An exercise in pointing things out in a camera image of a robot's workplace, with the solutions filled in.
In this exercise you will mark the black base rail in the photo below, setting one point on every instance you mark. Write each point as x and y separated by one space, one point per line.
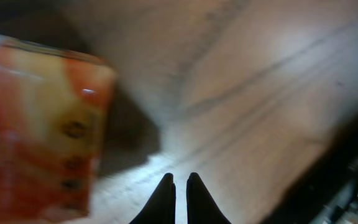
330 185

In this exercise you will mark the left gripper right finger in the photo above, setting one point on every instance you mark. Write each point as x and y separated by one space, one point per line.
201 207

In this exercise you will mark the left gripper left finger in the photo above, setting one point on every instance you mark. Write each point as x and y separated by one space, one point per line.
160 207

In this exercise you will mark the small orange box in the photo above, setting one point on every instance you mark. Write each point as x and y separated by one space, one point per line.
53 109

